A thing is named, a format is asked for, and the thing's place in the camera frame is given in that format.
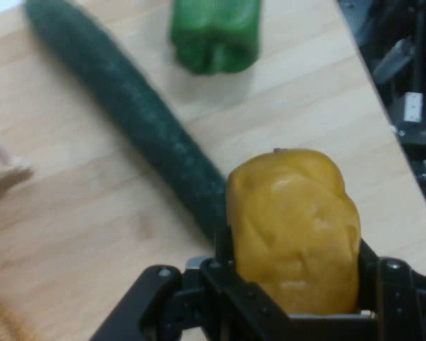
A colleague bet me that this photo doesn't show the green bell pepper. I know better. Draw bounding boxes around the green bell pepper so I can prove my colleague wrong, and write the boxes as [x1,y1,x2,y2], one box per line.
[169,0,262,76]

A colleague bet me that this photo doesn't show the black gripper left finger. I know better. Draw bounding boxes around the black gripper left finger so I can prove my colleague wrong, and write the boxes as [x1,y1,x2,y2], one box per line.
[88,222,293,341]

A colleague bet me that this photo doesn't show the yellow-brown potato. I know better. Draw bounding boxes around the yellow-brown potato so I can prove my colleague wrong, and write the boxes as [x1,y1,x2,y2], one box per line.
[226,147,362,316]

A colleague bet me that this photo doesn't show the bamboo cutting board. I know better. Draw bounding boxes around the bamboo cutting board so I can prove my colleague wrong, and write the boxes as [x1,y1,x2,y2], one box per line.
[0,0,426,341]

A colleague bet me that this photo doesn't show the black equipment base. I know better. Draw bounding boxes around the black equipment base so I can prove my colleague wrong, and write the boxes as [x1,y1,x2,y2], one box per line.
[337,0,426,232]

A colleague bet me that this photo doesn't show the garlic bulb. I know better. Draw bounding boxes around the garlic bulb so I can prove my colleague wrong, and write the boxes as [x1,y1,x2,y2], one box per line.
[0,120,35,209]

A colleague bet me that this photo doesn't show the long dark green cucumber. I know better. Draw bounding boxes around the long dark green cucumber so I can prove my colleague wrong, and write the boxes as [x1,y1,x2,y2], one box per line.
[23,0,231,249]

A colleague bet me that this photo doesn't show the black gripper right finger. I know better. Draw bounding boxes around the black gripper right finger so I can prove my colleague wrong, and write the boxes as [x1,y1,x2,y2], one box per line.
[356,237,426,341]

